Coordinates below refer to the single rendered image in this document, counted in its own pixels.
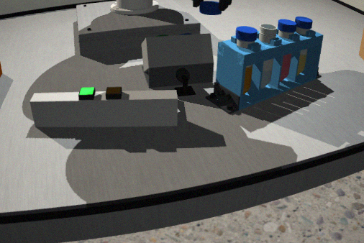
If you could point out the blue tube rack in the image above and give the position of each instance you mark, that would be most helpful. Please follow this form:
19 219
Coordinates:
232 61

